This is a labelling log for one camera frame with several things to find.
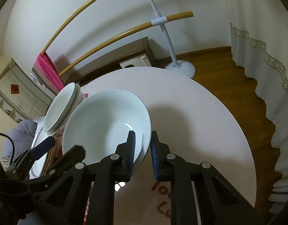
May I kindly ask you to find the large white bowl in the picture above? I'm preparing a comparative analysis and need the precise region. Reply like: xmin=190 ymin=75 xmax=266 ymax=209
xmin=62 ymin=89 xmax=152 ymax=171

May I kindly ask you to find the large white plate grey rim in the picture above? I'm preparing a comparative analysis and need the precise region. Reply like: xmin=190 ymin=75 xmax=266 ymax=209
xmin=29 ymin=126 xmax=55 ymax=179

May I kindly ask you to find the grey pillow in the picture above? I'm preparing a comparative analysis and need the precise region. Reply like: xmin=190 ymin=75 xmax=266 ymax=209
xmin=2 ymin=119 xmax=37 ymax=160

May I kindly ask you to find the red paper door sign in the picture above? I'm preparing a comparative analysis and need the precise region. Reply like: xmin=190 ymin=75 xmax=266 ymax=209
xmin=10 ymin=84 xmax=20 ymax=95

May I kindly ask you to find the framed panel with fan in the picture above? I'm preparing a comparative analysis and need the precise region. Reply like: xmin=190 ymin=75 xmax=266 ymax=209
xmin=29 ymin=64 xmax=58 ymax=95

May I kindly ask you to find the pink towel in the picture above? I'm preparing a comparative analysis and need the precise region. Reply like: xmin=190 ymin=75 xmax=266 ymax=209
xmin=35 ymin=52 xmax=65 ymax=92

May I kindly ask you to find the pink printed table mat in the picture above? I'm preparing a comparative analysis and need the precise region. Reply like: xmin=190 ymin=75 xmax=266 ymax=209
xmin=82 ymin=67 xmax=256 ymax=224

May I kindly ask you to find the white storage box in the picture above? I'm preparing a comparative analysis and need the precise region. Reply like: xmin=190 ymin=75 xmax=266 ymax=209
xmin=120 ymin=54 xmax=152 ymax=69

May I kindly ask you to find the wooden ballet barre stand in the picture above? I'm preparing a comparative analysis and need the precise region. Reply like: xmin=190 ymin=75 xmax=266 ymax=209
xmin=41 ymin=0 xmax=196 ymax=79

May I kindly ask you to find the dark wood low cabinet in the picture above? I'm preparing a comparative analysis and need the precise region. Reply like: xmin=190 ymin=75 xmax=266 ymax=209
xmin=65 ymin=37 xmax=156 ymax=86

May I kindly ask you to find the white lace curtain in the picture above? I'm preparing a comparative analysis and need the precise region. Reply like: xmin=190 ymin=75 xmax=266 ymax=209
xmin=226 ymin=0 xmax=288 ymax=214

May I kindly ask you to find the black cable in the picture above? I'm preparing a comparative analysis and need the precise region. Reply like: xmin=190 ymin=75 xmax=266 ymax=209
xmin=0 ymin=132 xmax=16 ymax=167

